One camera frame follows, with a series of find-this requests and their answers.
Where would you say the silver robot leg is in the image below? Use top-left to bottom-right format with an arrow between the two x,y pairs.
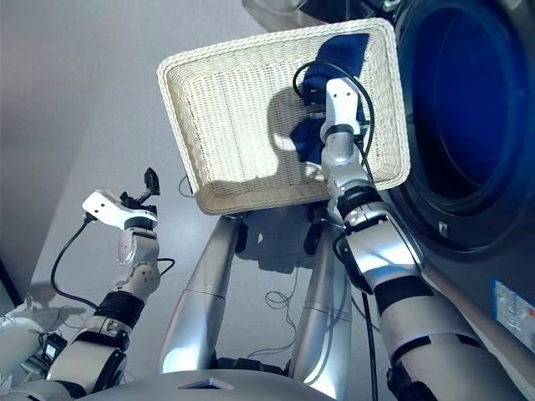
290,216 -> 356,388
158,215 -> 247,375

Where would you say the blue white energy label sticker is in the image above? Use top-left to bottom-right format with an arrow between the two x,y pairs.
489,277 -> 535,335

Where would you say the grey washing machine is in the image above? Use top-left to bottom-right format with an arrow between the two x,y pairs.
300,0 -> 535,401

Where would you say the pale woven basket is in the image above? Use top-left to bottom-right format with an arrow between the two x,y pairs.
156,18 -> 411,216

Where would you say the navy blue garment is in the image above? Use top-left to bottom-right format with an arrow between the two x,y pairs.
290,32 -> 369,164

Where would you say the black power adapter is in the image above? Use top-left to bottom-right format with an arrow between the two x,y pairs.
43,332 -> 68,360

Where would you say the silver robot torso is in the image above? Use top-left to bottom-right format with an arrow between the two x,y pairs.
87,367 -> 348,401

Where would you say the white rounded object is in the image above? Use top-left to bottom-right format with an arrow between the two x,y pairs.
0,294 -> 47,377

